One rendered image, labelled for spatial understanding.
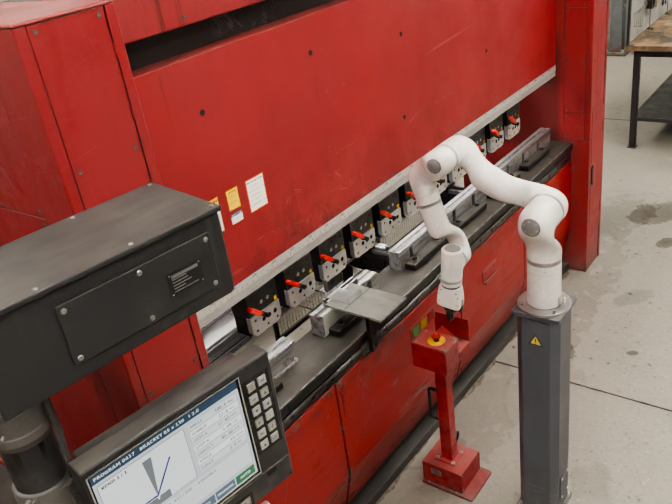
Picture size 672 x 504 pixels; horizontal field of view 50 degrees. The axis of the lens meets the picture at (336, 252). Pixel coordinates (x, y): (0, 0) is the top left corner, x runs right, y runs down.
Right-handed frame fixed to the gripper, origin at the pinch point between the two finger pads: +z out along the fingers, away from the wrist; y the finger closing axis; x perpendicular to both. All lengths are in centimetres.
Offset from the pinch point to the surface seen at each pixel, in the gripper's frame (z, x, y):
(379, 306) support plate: -14.0, -25.9, -16.9
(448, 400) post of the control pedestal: 38.5, -6.9, 3.7
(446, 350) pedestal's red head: 6.0, -13.9, 5.8
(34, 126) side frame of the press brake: -122, -135, -30
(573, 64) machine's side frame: -48, 190, -24
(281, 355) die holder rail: -7, -62, -36
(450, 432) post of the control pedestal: 56, -7, 5
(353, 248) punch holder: -28.3, -14.6, -35.9
